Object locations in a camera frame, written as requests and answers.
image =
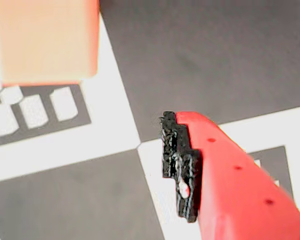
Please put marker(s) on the black white marker board mat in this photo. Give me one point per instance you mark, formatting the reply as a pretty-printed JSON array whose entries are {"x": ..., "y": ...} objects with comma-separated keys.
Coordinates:
[{"x": 202, "y": 50}]

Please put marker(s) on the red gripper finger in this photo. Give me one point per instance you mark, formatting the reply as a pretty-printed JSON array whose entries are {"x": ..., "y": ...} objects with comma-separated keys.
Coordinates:
[{"x": 235, "y": 195}]

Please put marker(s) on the orange cube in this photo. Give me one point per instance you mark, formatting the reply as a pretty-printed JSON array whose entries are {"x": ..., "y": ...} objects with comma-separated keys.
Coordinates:
[{"x": 47, "y": 40}]

